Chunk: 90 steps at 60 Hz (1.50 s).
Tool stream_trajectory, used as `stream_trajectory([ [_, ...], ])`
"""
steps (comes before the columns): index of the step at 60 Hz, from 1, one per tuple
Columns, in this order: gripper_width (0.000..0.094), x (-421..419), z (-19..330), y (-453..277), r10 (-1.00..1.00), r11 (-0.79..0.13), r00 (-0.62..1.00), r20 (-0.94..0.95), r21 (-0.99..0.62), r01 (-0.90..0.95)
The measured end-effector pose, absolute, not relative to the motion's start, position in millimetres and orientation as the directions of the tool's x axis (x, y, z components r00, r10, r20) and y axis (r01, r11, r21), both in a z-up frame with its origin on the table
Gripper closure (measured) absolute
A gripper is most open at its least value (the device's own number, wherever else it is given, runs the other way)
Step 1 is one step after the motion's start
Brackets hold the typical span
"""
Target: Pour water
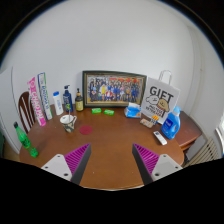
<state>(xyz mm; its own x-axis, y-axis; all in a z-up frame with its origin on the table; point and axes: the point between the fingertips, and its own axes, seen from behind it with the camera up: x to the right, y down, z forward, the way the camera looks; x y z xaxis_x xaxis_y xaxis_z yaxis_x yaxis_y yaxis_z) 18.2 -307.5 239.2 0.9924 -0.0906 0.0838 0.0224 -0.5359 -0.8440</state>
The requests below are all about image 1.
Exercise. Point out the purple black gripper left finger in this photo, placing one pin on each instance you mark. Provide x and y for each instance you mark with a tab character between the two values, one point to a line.
71	166

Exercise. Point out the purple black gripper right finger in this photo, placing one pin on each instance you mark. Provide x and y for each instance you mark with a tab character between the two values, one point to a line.
152	166

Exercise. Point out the green plastic bottle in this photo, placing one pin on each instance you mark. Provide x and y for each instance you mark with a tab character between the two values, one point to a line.
25	141

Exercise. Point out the white remote control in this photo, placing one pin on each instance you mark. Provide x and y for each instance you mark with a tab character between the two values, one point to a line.
160	138

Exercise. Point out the red round coaster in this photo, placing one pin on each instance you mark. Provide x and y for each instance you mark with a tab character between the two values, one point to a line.
85	130

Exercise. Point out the blue detergent bottle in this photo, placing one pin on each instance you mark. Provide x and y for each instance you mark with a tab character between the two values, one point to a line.
171	125

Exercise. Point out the small snack packet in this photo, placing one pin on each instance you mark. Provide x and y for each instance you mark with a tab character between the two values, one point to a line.
150	123

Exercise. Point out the patterned paper cup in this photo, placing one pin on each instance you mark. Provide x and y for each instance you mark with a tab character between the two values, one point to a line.
69	127

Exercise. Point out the white radiator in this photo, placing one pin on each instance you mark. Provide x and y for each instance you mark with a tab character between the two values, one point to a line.
207	153

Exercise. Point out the blue tissue pack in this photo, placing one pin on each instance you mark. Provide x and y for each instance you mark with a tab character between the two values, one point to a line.
132	111

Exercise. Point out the left green soap bar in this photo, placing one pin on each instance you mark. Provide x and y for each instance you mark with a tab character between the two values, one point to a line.
96	110

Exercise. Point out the green soap bar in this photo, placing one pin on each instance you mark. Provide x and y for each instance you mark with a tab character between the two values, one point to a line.
109	112
96	110

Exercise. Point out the spoon in cup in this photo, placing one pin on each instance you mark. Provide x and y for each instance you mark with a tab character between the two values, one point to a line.
69	115

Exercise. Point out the blue pump shampoo bottle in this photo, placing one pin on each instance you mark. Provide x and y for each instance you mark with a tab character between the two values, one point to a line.
67	99

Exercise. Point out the dark amber pump bottle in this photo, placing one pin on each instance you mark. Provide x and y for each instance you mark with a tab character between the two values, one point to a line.
79	101

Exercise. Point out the right green soap bar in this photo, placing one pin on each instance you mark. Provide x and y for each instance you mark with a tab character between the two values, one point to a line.
109	112

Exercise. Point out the white gift paper bag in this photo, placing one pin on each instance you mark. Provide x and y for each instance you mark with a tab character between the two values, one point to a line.
160	97

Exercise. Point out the brown wooden chair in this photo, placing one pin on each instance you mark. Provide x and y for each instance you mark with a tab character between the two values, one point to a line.
26	111

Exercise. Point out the white lotion bottle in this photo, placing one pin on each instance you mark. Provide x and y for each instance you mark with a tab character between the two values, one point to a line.
57	103

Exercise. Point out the framed group photo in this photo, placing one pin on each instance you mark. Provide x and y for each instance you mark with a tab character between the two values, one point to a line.
112	88

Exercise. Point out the white blue shuttlecock tube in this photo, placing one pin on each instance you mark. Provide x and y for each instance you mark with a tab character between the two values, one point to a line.
44	95

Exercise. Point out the pink shuttlecock tube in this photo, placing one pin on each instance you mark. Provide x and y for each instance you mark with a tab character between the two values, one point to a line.
35	102

